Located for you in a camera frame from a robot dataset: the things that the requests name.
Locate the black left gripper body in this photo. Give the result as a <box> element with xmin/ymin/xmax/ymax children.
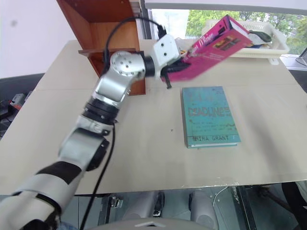
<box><xmin>161</xmin><ymin>57</ymin><xmax>191</xmax><ymax>79</ymax></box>

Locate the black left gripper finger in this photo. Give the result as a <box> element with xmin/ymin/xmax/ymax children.
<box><xmin>161</xmin><ymin>73</ymin><xmax>173</xmax><ymax>90</ymax></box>

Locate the pink paperback book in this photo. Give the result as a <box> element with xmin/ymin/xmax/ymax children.
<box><xmin>169</xmin><ymin>14</ymin><xmax>254</xmax><ymax>83</ymax></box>

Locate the teal hardcover book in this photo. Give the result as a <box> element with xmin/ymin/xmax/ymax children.
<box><xmin>181</xmin><ymin>86</ymin><xmax>241</xmax><ymax>150</ymax></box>

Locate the wooden bookshelf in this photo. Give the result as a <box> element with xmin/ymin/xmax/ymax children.
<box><xmin>56</xmin><ymin>0</ymin><xmax>147</xmax><ymax>97</ymax></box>

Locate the dark green object in basket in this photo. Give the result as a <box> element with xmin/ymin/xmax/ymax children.
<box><xmin>248</xmin><ymin>30</ymin><xmax>273</xmax><ymax>43</ymax></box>

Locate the white plastic basket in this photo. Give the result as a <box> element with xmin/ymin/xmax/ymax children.
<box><xmin>201</xmin><ymin>19</ymin><xmax>291</xmax><ymax>59</ymax></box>

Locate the grey rounded robot leg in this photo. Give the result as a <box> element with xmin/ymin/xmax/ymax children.
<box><xmin>189</xmin><ymin>189</ymin><xmax>220</xmax><ymax>230</ymax></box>
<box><xmin>121</xmin><ymin>190</ymin><xmax>166</xmax><ymax>219</ymax></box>

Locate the black table leg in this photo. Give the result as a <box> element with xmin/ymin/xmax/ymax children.
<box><xmin>236</xmin><ymin>185</ymin><xmax>253</xmax><ymax>230</ymax></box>

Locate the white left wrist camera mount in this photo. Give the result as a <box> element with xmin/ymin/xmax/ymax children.
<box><xmin>153</xmin><ymin>34</ymin><xmax>181</xmax><ymax>81</ymax></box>

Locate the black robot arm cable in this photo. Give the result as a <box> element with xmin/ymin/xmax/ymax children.
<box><xmin>79</xmin><ymin>16</ymin><xmax>168</xmax><ymax>230</ymax></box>

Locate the thin white cable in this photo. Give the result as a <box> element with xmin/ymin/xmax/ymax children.
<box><xmin>212</xmin><ymin>186</ymin><xmax>231</xmax><ymax>207</ymax></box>

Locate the silver metal bracket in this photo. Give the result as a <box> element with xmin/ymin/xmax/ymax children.
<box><xmin>109</xmin><ymin>195</ymin><xmax>123</xmax><ymax>209</ymax></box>

